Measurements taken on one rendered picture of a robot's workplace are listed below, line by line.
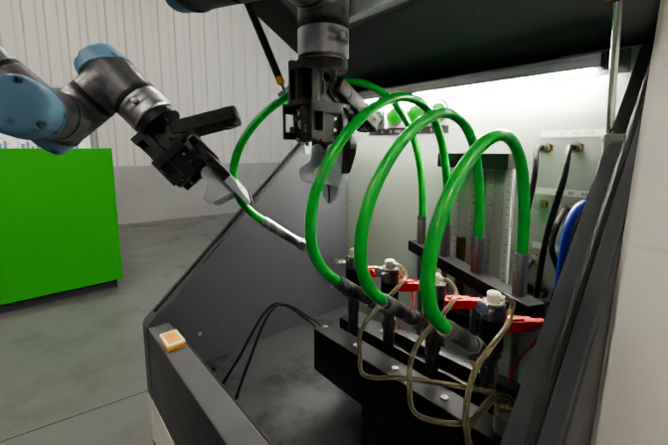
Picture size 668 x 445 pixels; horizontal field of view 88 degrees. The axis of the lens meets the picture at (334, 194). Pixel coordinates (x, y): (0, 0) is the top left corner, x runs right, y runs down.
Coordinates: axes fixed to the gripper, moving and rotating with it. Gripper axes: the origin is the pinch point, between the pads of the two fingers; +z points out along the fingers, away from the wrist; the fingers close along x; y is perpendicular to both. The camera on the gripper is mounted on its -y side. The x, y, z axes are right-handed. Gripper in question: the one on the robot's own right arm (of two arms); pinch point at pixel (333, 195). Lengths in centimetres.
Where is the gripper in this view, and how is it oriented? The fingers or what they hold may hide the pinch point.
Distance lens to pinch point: 55.1
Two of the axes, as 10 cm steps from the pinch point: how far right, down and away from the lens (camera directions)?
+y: -7.5, 0.9, -6.6
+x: 6.6, 1.0, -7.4
